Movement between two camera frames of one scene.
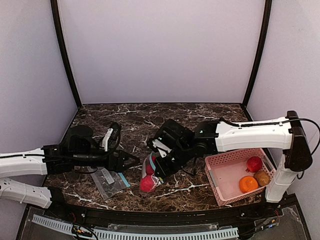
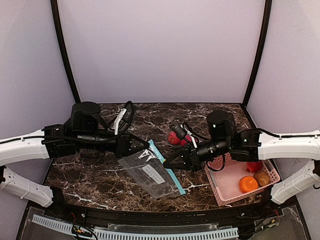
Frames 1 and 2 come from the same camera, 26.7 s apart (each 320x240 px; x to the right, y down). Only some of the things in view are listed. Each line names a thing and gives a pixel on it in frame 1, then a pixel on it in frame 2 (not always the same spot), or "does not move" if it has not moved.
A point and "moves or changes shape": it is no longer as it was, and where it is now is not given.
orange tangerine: (248, 183) does not move
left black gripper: (117, 160) → (122, 145)
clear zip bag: (109, 183) → (147, 169)
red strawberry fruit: (254, 164) does not move
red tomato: (149, 169) moves or changes shape
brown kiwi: (263, 178) does not move
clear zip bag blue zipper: (149, 181) moves or changes shape
